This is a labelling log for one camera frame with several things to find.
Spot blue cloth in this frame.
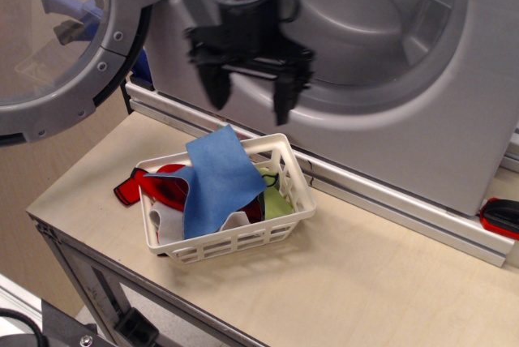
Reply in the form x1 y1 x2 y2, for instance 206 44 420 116
145 126 267 239

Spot black cable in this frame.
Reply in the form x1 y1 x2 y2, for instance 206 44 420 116
0 308 49 347

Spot red cloth with black trim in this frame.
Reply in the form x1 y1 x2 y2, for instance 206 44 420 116
114 164 263 223

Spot red black tool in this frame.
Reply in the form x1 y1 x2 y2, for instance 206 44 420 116
479 198 518 241

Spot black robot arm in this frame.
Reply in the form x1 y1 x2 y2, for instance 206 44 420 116
185 0 314 125

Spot metal table frame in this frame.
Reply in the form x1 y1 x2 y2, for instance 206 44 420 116
28 212 264 346

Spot blue grey clamp handle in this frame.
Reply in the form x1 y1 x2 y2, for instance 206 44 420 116
41 0 104 45

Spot grey white cloth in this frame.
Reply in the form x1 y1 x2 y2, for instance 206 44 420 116
148 202 251 245

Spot light green cloth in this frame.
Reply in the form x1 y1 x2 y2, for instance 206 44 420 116
257 168 294 221

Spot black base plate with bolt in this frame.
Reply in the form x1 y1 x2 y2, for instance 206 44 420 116
41 300 114 346

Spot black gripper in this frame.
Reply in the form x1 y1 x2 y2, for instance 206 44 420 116
185 0 314 126

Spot round transparent washer door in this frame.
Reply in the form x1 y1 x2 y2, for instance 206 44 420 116
1 0 160 146

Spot white plastic laundry basket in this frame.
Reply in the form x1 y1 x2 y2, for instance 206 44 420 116
136 134 316 263

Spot grey toy washing machine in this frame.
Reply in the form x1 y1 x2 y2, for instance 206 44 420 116
128 0 519 216

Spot white aluminium rail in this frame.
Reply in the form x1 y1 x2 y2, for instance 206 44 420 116
125 82 518 267

